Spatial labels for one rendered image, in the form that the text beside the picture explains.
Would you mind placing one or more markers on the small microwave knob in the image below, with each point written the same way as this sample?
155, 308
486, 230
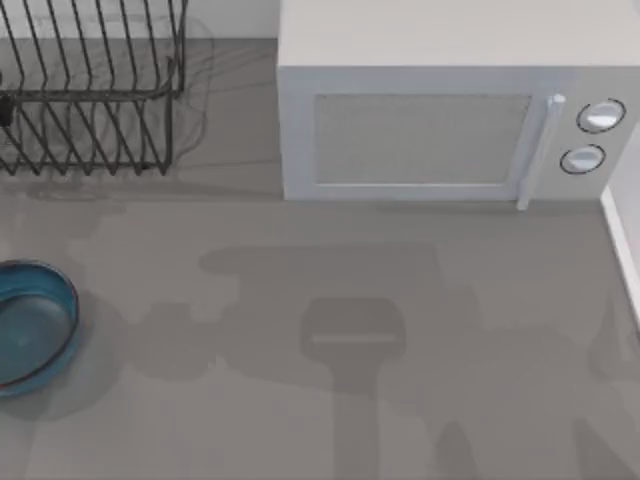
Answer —
582, 159

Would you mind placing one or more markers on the pale microwave oven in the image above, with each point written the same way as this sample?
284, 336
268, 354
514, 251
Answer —
450, 45

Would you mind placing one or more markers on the large microwave knob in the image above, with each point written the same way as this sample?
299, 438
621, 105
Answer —
600, 115

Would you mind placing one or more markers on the blue bowl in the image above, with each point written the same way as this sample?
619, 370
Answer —
35, 327

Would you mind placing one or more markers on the microwave oven door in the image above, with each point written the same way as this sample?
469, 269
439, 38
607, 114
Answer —
420, 140

